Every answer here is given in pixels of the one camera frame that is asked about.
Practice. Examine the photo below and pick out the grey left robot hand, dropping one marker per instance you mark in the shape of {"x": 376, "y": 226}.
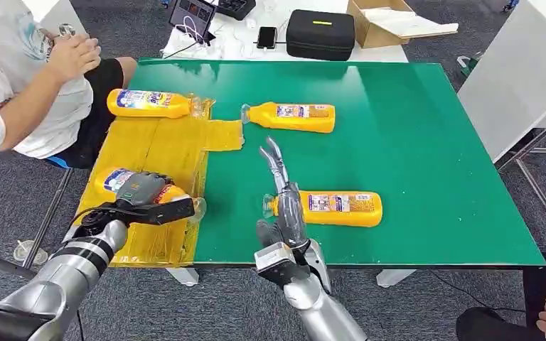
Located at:
{"x": 143, "y": 186}

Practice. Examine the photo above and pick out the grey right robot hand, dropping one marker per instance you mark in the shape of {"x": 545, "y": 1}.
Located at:
{"x": 292, "y": 216}

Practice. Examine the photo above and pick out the orange drink bottle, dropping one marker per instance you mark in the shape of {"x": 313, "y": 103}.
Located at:
{"x": 108, "y": 181}
{"x": 348, "y": 214}
{"x": 292, "y": 124}
{"x": 146, "y": 104}

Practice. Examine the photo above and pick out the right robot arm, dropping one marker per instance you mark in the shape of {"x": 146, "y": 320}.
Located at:
{"x": 320, "y": 310}

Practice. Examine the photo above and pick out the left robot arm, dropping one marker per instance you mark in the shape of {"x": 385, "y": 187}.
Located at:
{"x": 47, "y": 292}

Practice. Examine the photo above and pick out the yellow plastic sheet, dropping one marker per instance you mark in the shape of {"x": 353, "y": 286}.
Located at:
{"x": 160, "y": 141}

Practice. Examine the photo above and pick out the white table foot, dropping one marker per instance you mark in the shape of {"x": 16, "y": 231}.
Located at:
{"x": 395, "y": 277}
{"x": 183, "y": 276}

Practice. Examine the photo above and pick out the metal leg chair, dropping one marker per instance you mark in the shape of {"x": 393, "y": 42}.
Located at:
{"x": 47, "y": 216}

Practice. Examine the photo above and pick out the green table mat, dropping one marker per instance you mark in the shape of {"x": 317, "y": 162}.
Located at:
{"x": 395, "y": 141}

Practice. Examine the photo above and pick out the black phone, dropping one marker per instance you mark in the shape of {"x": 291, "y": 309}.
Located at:
{"x": 267, "y": 37}

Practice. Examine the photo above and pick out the black zip case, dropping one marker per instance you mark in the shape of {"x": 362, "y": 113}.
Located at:
{"x": 320, "y": 37}

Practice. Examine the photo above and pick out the black tablet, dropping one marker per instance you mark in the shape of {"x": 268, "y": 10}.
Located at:
{"x": 202, "y": 9}

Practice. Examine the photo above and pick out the black plastic tray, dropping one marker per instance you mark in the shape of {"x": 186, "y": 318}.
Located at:
{"x": 235, "y": 8}

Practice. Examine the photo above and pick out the open cardboard box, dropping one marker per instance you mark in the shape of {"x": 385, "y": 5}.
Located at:
{"x": 372, "y": 33}

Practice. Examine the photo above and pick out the white board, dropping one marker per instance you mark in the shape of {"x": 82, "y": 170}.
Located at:
{"x": 409, "y": 23}

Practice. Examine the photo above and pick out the white side table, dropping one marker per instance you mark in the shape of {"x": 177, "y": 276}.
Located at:
{"x": 522, "y": 70}

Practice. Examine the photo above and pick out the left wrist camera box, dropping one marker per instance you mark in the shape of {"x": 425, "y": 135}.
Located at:
{"x": 174, "y": 212}

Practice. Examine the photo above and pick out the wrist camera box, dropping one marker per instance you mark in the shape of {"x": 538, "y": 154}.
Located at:
{"x": 174, "y": 212}
{"x": 273, "y": 256}

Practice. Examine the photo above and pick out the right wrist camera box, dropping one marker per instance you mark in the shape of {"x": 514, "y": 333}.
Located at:
{"x": 273, "y": 256}

